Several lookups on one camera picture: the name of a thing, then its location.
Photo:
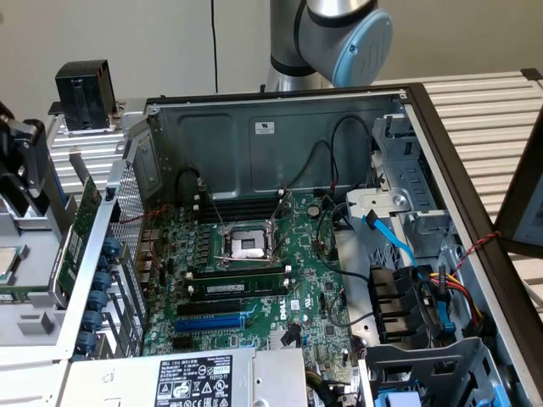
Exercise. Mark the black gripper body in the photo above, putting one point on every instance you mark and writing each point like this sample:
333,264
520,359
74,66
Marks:
5,114

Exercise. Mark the green graphics card black shroud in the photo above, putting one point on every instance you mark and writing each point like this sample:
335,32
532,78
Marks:
78,237

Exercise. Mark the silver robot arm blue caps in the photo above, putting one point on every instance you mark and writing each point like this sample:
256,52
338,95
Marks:
322,38

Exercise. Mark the black plastic box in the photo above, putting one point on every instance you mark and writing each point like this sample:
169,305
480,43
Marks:
80,93

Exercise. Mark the grey parts rack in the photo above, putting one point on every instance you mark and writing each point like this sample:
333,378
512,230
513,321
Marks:
38,263

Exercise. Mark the silver CPU chip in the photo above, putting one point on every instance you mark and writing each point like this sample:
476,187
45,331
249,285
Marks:
10,265

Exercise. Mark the dark blue slot clip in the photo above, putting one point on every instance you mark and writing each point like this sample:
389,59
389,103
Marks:
96,300
86,340
102,280
111,247
91,320

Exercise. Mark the green RAM stick with sticker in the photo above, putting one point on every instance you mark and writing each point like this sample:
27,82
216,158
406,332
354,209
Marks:
21,293

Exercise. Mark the black RAM slot white latches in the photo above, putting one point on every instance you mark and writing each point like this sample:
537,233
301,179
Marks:
237,199
237,271
237,210

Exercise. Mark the long black expansion slot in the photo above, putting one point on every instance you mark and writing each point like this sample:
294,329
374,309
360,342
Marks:
208,307

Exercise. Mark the CPU socket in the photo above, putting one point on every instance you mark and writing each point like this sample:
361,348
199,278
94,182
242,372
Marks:
248,246

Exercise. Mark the short black expansion slot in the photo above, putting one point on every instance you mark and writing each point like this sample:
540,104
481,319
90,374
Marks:
181,343

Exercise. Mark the blue expansion slot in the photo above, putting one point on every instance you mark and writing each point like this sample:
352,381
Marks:
208,325

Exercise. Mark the green RAM stick black chips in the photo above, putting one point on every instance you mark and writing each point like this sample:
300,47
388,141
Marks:
237,288

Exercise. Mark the grey power supply with label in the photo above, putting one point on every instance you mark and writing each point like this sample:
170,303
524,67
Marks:
127,381

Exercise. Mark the silver socket cover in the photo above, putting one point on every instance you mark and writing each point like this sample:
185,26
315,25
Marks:
287,207

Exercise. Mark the open grey PC case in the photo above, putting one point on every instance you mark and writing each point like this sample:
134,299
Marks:
297,140

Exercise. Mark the round coin battery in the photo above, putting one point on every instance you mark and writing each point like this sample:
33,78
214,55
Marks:
314,211

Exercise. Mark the green Dell motherboard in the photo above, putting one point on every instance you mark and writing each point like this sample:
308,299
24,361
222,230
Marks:
305,250

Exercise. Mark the silver chipset heatsink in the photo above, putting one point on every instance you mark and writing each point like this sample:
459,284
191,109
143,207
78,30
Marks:
275,341

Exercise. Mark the silver metal drive cage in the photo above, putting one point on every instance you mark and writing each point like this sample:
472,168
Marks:
407,178

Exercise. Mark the black plastic fan shroud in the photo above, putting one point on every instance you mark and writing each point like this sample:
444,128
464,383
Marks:
390,297

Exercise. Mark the pale blue plastic block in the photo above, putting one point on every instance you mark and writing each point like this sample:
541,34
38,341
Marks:
401,399

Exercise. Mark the grey metal disk bay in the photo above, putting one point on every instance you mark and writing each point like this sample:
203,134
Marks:
424,360

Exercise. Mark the dark framed panel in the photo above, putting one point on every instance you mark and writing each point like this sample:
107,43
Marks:
526,203

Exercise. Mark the blue disk bracket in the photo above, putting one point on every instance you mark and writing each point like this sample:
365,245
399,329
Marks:
63,199

